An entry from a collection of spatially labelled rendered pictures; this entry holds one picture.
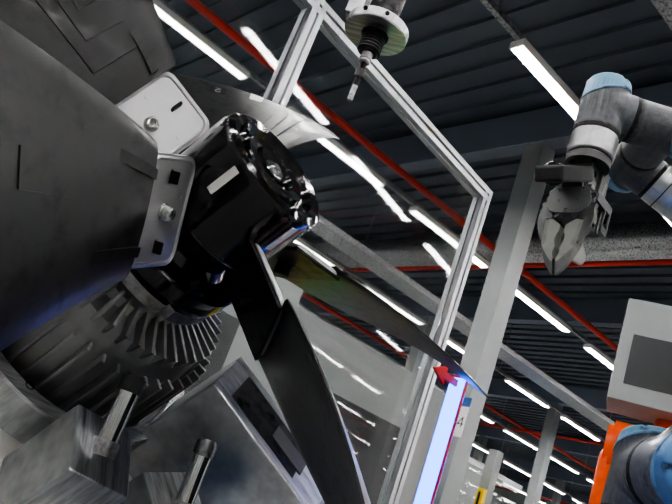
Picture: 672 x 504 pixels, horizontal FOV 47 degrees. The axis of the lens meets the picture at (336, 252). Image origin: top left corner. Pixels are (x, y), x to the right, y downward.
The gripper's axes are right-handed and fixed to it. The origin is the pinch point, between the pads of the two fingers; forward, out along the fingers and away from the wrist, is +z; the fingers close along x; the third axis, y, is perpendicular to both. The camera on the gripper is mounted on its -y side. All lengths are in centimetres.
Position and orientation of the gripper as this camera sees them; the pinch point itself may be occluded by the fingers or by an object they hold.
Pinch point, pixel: (553, 264)
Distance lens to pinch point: 121.2
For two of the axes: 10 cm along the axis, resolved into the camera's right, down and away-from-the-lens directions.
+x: -7.4, -0.3, 6.7
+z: -3.3, 8.9, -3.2
